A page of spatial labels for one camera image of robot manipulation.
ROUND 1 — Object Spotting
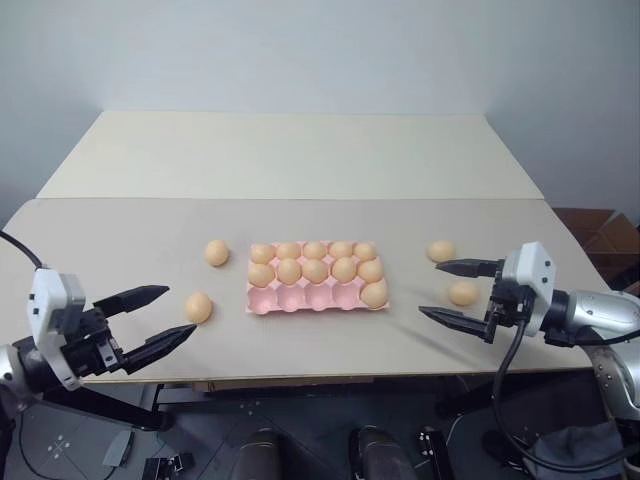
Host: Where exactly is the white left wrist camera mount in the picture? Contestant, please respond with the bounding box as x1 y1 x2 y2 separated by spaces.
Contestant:
28 268 88 392

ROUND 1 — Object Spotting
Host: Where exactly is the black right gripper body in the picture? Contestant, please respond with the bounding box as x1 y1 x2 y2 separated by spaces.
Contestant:
483 277 539 332

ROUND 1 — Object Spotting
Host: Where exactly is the black box with white marks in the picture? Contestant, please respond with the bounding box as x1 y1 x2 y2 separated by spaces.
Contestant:
143 451 196 480

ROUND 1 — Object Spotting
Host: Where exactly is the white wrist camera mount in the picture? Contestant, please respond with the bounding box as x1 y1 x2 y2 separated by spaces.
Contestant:
28 268 88 392
499 241 570 337

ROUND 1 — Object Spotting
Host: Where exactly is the grey wedge plate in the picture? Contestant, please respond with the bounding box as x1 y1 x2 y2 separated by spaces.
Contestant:
101 430 134 467

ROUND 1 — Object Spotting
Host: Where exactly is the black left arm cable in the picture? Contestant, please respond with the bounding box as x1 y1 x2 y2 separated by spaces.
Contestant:
0 229 49 272

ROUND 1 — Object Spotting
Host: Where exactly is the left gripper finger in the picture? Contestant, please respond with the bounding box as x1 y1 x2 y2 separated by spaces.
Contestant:
92 285 171 318
120 323 198 376

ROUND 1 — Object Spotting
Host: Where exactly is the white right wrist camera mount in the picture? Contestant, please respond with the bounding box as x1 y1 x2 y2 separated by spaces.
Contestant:
499 241 570 337

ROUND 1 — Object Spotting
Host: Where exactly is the pink egg tray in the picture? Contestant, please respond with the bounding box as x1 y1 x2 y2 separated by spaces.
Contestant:
244 241 391 316

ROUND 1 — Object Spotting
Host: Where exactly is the grey cloth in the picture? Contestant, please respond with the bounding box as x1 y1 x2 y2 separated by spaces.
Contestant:
530 419 627 480

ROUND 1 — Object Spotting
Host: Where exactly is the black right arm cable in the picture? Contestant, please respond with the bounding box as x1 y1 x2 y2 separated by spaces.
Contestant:
491 319 640 474

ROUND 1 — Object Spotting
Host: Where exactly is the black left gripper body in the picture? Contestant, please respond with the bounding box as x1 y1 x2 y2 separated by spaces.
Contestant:
59 307 127 380

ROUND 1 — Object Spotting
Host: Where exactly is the dark rounded shape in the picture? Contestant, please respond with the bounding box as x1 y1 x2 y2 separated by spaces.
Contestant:
348 424 410 480
233 427 297 480

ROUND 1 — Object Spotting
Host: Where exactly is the black table frame leg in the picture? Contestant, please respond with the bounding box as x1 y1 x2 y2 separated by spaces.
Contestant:
433 373 504 420
42 384 175 433

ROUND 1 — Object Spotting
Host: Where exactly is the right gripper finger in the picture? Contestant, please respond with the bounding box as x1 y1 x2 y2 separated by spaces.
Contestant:
418 305 497 345
435 257 505 278

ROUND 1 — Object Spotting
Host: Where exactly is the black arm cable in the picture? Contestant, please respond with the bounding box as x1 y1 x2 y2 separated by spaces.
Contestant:
0 229 49 272
491 319 640 474

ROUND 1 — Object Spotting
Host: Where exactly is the brown cardboard box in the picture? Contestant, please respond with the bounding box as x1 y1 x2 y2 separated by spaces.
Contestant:
553 206 640 294

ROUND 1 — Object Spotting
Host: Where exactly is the black bar with white marks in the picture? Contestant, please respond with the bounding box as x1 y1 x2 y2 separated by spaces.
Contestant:
416 426 455 480

